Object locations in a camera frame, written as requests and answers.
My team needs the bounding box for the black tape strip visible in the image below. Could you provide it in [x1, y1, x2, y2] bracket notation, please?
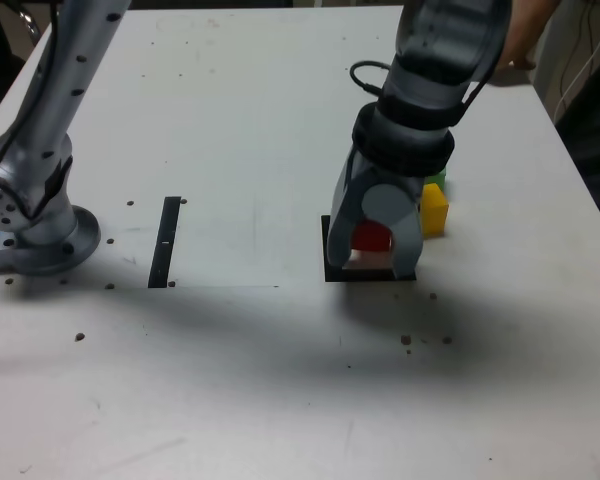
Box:
[147, 196, 182, 290]

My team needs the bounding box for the thin white cable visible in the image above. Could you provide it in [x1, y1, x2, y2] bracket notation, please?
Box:
[553, 0, 600, 117]

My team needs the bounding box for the black tape square outline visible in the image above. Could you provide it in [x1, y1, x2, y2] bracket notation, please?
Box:
[321, 214, 417, 284]

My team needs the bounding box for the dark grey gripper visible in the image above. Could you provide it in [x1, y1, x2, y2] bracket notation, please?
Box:
[326, 148, 427, 282]

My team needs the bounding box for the red cube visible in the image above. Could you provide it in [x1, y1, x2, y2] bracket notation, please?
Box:
[350, 220, 396, 253]

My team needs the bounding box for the green cube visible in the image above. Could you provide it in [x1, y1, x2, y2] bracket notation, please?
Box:
[424, 167, 448, 192]

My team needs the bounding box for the person's hand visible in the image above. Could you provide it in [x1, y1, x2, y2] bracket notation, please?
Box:
[492, 42, 538, 77]

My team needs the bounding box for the yellow cube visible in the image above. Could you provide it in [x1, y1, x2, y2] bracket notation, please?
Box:
[420, 182, 450, 238]

